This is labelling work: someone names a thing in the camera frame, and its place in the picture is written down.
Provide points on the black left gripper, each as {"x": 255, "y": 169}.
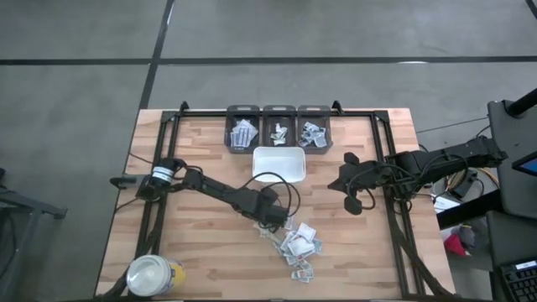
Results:
{"x": 268, "y": 211}

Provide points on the small plain white packet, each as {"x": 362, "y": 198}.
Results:
{"x": 278, "y": 126}

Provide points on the black keyboard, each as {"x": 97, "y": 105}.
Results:
{"x": 522, "y": 285}

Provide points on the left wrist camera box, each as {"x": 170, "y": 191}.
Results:
{"x": 269, "y": 194}

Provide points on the grey desk top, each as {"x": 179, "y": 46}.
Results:
{"x": 516, "y": 138}

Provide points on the black desk beam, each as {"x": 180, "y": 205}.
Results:
{"x": 465, "y": 214}

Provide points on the narrow green-print packet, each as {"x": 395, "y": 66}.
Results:
{"x": 263, "y": 230}

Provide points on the black pole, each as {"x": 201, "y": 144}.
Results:
{"x": 522, "y": 105}

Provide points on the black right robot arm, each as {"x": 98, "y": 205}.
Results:
{"x": 453, "y": 161}

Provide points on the red cloth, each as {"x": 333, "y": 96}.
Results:
{"x": 455, "y": 247}

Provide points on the tablet screen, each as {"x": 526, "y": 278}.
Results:
{"x": 529, "y": 165}

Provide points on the long white packet strip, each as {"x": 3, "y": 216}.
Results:
{"x": 238, "y": 138}

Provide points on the white plastic bin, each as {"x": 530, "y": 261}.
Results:
{"x": 279, "y": 165}

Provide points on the black aluminium table frame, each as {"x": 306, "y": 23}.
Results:
{"x": 205, "y": 113}

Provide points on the dark translucent plastic bin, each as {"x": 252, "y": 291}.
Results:
{"x": 268, "y": 115}
{"x": 228, "y": 113}
{"x": 328, "y": 147}

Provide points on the white packet dense text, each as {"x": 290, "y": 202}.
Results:
{"x": 283, "y": 133}

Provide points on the white paper sheet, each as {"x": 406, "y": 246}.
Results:
{"x": 444, "y": 203}

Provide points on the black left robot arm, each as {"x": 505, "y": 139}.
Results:
{"x": 210, "y": 191}

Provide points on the white packet fine text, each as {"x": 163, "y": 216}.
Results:
{"x": 306, "y": 232}

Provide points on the white packet small logo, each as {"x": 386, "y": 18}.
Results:
{"x": 302, "y": 275}

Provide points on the grey metal stand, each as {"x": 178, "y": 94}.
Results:
{"x": 25, "y": 207}

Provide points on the grey printed packet strip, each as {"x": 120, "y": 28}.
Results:
{"x": 250, "y": 131}

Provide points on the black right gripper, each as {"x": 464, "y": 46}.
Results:
{"x": 365, "y": 176}

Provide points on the white canister yellow label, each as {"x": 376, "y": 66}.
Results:
{"x": 153, "y": 274}

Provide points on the black power adapter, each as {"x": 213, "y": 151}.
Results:
{"x": 463, "y": 186}

